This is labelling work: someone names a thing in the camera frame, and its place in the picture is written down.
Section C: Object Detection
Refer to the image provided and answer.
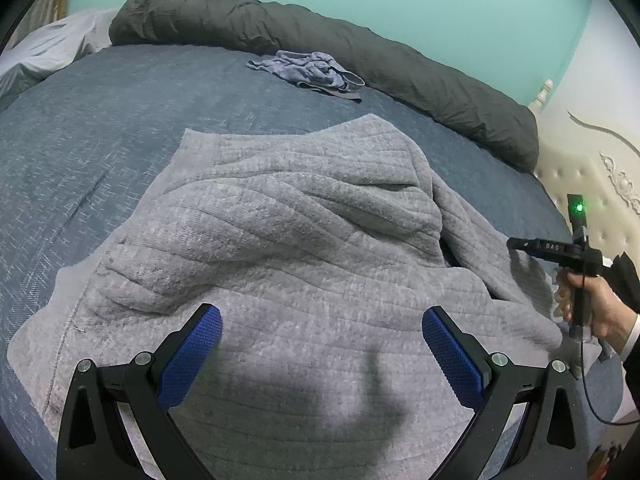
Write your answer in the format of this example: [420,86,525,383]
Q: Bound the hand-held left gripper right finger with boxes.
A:
[421,306,587,480]

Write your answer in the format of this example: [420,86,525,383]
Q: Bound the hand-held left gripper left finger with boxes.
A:
[56,303,222,480]

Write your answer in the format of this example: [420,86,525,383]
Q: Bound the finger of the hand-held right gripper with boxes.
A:
[507,236,545,260]

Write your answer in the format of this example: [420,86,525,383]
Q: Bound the grey knit sweater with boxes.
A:
[9,114,563,480]

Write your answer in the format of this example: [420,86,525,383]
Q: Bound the person's right forearm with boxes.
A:
[607,310,640,413]

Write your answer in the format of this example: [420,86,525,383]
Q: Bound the person's right hand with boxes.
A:
[552,267,640,357]

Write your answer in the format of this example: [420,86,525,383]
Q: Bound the cream tufted headboard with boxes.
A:
[527,79,640,286]

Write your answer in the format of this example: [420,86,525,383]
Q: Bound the blue-grey crumpled shorts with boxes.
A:
[246,51,366,104]

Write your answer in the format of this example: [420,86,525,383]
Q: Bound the dark grey rolled duvet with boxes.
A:
[109,0,540,175]

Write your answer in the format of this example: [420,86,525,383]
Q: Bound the light grey bed sheet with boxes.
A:
[0,9,121,111]

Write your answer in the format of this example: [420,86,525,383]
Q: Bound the black cable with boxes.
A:
[569,270,640,424]

